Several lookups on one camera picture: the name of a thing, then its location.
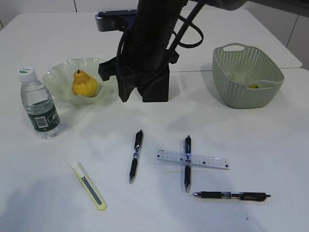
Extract green wavy glass plate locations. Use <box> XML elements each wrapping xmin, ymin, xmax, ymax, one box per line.
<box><xmin>42</xmin><ymin>58</ymin><xmax>118</xmax><ymax>107</ymax></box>

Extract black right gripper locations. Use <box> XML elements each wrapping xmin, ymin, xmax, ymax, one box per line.
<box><xmin>98</xmin><ymin>52</ymin><xmax>181</xmax><ymax>103</ymax></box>

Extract yellow utility knife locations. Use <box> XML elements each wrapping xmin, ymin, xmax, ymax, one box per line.
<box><xmin>71</xmin><ymin>162</ymin><xmax>107</xmax><ymax>211</ymax></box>

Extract black gel pen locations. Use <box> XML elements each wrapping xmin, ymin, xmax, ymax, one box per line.
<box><xmin>184</xmin><ymin>135</ymin><xmax>191</xmax><ymax>193</ymax></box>
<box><xmin>129</xmin><ymin>130</ymin><xmax>143</xmax><ymax>184</ymax></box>
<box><xmin>192</xmin><ymin>191</ymin><xmax>271</xmax><ymax>202</ymax></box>

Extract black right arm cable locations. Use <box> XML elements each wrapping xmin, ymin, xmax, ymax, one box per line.
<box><xmin>166</xmin><ymin>0</ymin><xmax>208</xmax><ymax>56</ymax></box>

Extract black gel pen left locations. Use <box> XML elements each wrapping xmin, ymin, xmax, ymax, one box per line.
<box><xmin>129</xmin><ymin>130</ymin><xmax>143</xmax><ymax>184</ymax></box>

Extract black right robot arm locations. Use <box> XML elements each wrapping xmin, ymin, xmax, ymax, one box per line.
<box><xmin>96</xmin><ymin>0</ymin><xmax>245</xmax><ymax>102</ymax></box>

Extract black square pen holder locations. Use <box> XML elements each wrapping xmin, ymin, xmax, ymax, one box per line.
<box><xmin>138</xmin><ymin>65</ymin><xmax>170</xmax><ymax>102</ymax></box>

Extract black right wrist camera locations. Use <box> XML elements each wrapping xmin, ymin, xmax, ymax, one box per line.
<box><xmin>95</xmin><ymin>10</ymin><xmax>137</xmax><ymax>32</ymax></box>

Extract yellow pear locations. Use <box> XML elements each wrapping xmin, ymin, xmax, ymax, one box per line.
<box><xmin>72</xmin><ymin>70</ymin><xmax>98</xmax><ymax>98</ymax></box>

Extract green woven plastic basket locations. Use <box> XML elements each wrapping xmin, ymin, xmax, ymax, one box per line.
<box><xmin>212</xmin><ymin>43</ymin><xmax>284</xmax><ymax>109</ymax></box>

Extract clear plastic water bottle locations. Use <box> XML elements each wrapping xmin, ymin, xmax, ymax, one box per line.
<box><xmin>17</xmin><ymin>67</ymin><xmax>61</xmax><ymax>139</ymax></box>

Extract clear plastic ruler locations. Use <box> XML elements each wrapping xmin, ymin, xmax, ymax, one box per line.
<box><xmin>156</xmin><ymin>150</ymin><xmax>230</xmax><ymax>170</ymax></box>

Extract black gel pen middle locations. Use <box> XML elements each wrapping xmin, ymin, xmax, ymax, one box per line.
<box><xmin>184</xmin><ymin>135</ymin><xmax>191</xmax><ymax>193</ymax></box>

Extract black gel pen bottom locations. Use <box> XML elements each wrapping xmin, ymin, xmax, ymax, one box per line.
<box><xmin>192</xmin><ymin>191</ymin><xmax>271</xmax><ymax>202</ymax></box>

